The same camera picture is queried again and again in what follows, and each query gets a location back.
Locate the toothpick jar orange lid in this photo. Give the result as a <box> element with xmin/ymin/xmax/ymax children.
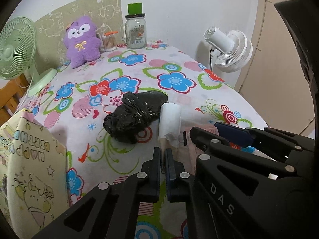
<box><xmin>102</xmin><ymin>31</ymin><xmax>118</xmax><ymax>52</ymax></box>

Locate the black plastic bag bundle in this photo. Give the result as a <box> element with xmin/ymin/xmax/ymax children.
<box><xmin>103</xmin><ymin>91</ymin><xmax>168</xmax><ymax>144</ymax></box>

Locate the floral tablecloth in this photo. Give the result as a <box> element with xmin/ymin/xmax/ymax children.
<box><xmin>15</xmin><ymin>39</ymin><xmax>270</xmax><ymax>239</ymax></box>

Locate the purple plush toy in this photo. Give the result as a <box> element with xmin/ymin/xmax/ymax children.
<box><xmin>64</xmin><ymin>16</ymin><xmax>102</xmax><ymax>69</ymax></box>

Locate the white tissue pack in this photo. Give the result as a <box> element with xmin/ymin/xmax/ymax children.
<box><xmin>159</xmin><ymin>103</ymin><xmax>182</xmax><ymax>152</ymax></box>

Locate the beige wooden door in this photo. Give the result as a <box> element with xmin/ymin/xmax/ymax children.
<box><xmin>239</xmin><ymin>0</ymin><xmax>316</xmax><ymax>138</ymax></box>

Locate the white circulator fan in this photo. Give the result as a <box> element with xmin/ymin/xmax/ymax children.
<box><xmin>203</xmin><ymin>26</ymin><xmax>253</xmax><ymax>73</ymax></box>

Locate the glass jar with green lid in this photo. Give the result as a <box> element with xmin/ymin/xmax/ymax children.
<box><xmin>121</xmin><ymin>3</ymin><xmax>147</xmax><ymax>49</ymax></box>

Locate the green desk fan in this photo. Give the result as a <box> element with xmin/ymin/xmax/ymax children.
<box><xmin>1</xmin><ymin>17</ymin><xmax>57</xmax><ymax>97</ymax></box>

